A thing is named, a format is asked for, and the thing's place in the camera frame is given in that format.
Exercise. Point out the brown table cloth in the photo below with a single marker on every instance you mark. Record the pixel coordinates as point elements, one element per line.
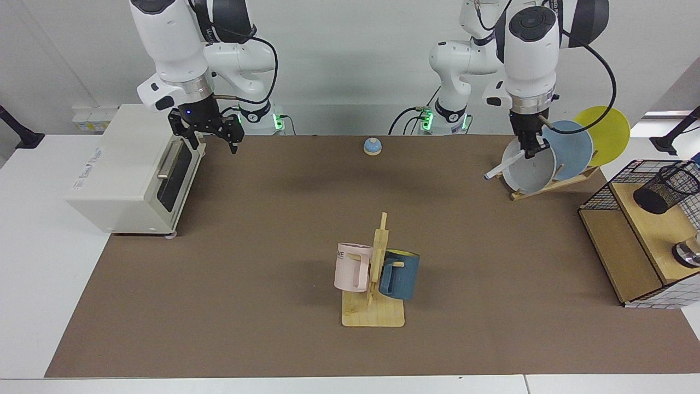
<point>219,301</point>

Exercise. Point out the wooden plate rack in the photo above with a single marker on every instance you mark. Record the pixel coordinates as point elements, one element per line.
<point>547,188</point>

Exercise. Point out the black clamp stand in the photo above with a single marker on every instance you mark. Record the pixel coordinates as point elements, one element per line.
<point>28,140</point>
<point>664,144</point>

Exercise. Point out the yellow plate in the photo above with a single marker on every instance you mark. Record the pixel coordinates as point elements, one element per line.
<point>610,137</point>

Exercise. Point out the pink mug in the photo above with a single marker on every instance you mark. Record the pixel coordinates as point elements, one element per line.
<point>350,268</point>

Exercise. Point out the dark blue mug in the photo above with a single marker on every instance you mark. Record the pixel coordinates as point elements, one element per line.
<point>402,279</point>

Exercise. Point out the black mesh pen holder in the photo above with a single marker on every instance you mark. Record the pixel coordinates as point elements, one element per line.
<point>656,198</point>

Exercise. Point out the small blue round bell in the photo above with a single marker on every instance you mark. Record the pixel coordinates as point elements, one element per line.
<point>372,146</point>

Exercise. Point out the pale toaster oven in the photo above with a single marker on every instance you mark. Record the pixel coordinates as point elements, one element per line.
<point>126,164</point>

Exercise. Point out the wooden cup stand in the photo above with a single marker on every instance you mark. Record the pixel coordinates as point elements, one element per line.
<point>377,314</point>

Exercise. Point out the light blue plate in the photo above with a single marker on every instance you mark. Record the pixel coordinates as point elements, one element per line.
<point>571,150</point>

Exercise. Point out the white marker with blue cap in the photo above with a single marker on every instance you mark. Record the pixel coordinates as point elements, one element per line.
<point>503,166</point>

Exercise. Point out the grey plate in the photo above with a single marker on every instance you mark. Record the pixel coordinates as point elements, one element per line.
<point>530,175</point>

